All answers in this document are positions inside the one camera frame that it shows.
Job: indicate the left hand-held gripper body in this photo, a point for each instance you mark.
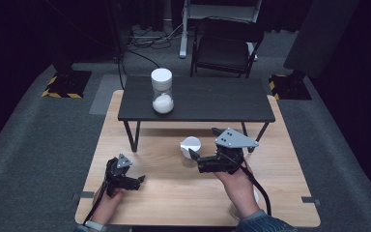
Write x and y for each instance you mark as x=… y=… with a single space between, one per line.
x=114 y=179

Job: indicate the black stand base hazard tape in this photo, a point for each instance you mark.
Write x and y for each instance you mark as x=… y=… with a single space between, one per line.
x=291 y=87
x=69 y=83

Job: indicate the person's right hand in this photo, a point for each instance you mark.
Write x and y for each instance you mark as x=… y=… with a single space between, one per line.
x=241 y=193

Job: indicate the black folding chair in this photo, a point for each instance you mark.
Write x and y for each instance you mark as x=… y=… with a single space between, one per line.
x=225 y=48

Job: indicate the grey tape strip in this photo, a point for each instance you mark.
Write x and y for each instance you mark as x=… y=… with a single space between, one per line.
x=310 y=200
x=86 y=194

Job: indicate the white desk frame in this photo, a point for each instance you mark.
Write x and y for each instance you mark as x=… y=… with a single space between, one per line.
x=186 y=29

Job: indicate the person's left hand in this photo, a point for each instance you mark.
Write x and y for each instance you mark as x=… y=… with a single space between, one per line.
x=104 y=208

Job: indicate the grey upright panel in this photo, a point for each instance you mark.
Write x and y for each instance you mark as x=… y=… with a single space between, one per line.
x=322 y=35

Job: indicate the dark stand pole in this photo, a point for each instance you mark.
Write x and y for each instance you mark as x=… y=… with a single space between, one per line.
x=116 y=29

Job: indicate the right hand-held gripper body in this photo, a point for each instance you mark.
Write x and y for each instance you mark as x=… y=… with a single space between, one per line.
x=225 y=162

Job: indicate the black shelf with metal legs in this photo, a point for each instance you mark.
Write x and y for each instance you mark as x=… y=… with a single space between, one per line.
x=212 y=100

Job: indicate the spout-lid jar with tan powder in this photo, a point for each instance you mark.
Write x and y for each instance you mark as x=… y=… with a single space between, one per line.
x=190 y=143

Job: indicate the light grey wristwatch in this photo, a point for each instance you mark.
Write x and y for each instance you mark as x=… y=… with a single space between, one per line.
x=96 y=225

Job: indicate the flat-lid jar with white granules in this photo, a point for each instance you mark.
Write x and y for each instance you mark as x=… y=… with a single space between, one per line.
x=162 y=96

